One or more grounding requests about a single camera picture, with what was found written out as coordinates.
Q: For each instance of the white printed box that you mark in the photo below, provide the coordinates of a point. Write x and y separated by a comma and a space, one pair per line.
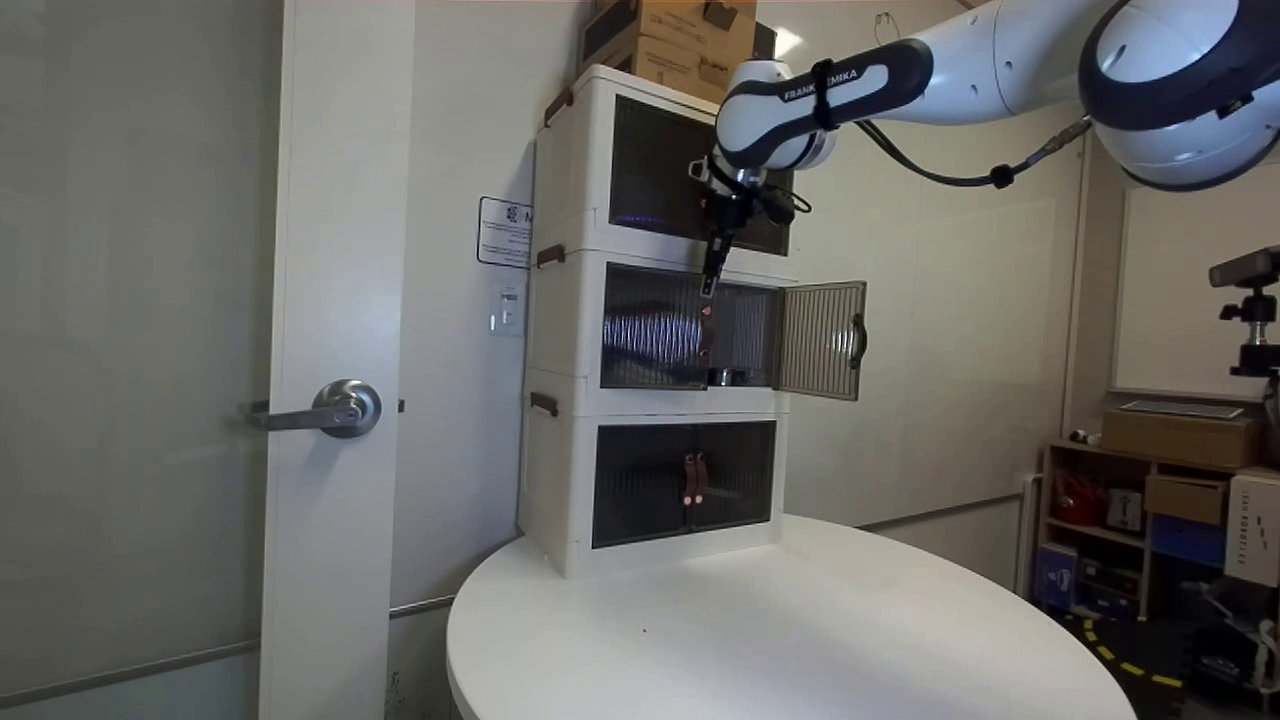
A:
1253, 524

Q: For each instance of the large brown carton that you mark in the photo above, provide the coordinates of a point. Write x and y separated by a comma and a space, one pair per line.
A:
1181, 440

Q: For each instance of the brown cabinet side latch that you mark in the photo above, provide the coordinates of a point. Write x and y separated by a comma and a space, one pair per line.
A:
540, 403
558, 104
549, 255

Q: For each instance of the white whiteboard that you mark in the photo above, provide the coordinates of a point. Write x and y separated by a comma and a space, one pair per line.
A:
1192, 293

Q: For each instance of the white framed glass room door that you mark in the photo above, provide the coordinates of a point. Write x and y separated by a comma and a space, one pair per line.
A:
332, 200

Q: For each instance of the dark translucent cabinet door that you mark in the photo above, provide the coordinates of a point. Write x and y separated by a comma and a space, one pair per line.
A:
654, 165
739, 475
822, 340
642, 284
642, 484
772, 236

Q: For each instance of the blue storage bin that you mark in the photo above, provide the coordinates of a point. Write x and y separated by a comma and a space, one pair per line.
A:
1186, 544

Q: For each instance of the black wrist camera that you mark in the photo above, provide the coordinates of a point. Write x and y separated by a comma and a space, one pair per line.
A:
779, 200

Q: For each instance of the wooden storage shelf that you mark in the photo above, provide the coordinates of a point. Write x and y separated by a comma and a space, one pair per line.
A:
1046, 507

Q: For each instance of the red item on shelf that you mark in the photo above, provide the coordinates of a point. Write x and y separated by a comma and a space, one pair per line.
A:
1079, 503

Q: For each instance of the blue box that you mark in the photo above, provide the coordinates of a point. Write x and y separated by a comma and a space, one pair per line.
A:
1053, 576

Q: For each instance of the small brown carton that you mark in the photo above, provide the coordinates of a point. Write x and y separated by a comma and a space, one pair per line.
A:
1186, 503

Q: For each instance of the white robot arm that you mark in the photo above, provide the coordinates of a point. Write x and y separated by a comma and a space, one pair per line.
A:
1001, 55

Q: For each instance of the white wall sign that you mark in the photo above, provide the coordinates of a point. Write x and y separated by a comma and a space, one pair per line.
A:
507, 233

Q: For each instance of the small grey box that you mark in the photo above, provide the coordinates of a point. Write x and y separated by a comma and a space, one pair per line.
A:
1127, 509

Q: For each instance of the black camera on stand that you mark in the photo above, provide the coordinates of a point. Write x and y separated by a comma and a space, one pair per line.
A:
1244, 264

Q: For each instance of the white wall conduit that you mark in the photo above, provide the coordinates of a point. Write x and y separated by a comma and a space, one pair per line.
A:
1075, 332

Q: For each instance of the striped purple white cloth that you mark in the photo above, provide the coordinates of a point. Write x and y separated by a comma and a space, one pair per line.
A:
654, 332

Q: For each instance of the white wall switch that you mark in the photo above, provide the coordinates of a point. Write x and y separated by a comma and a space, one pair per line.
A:
503, 314

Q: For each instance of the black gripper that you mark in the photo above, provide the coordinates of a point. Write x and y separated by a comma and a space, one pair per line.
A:
724, 200

